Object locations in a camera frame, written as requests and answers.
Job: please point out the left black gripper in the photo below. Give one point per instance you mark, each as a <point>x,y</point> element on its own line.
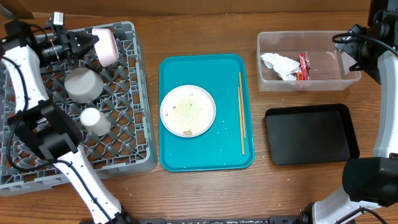
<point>69,40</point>

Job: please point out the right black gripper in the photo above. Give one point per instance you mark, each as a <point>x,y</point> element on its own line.
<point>374,70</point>

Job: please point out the grey white bowl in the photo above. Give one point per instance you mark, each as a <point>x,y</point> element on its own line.
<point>83,85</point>

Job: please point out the red snack wrapper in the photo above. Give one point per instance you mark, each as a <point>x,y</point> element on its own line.
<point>303,72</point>

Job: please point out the white cup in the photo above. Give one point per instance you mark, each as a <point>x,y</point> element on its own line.
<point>95,121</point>

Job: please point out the white napkin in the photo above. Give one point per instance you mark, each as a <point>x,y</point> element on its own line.
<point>286,68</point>

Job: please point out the large white plate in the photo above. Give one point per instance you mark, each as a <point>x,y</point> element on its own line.
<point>187,111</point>

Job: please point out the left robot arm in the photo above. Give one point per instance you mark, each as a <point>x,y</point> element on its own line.
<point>39,122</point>

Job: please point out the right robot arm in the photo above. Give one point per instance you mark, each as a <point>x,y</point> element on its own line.
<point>368,183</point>

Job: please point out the clear plastic bin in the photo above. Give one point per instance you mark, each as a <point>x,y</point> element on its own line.
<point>328,68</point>

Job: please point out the black tray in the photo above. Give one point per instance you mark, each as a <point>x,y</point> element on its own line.
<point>311,134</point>

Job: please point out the grey plastic dish rack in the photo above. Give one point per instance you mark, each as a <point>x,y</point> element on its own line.
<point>129,145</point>

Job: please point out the wooden chopstick right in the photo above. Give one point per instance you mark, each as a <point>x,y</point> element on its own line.
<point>242,103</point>

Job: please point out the teal serving tray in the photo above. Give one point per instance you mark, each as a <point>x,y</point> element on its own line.
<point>220,146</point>

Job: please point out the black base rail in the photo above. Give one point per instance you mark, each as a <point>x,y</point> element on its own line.
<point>289,219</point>

